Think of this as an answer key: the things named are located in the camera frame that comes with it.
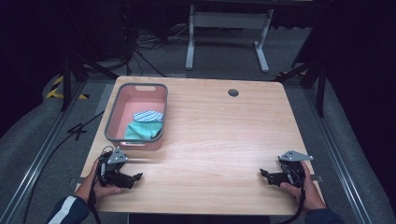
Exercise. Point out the grey metal floor rail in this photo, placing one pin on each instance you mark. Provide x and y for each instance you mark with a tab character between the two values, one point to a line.
37	161
336	149

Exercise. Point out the black tape cross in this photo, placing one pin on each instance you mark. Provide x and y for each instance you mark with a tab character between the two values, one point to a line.
77	130

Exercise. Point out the black metal stand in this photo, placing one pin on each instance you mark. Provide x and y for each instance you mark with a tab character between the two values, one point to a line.
67	81
320	84

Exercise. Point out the person's left hand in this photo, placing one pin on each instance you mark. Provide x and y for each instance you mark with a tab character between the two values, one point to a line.
102	191

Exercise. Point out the pink basket with grey rim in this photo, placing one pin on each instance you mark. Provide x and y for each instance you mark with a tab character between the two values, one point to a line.
124	102

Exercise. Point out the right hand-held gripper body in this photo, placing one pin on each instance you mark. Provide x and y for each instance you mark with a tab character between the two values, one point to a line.
291	169

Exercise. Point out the grey metal desk frame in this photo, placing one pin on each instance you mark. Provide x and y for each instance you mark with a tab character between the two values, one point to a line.
229	20

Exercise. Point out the yellow black hazard tape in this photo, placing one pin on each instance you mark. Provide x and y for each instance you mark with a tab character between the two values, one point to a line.
56	88

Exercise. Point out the teal cloth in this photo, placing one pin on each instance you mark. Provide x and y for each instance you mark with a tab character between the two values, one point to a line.
141	130

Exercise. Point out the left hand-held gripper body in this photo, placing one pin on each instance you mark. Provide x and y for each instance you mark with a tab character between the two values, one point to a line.
115	165

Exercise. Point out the blue white striped cloth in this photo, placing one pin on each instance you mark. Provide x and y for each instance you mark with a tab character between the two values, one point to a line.
148	115

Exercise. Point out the person's right hand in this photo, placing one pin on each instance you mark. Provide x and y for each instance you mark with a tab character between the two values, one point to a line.
311	193

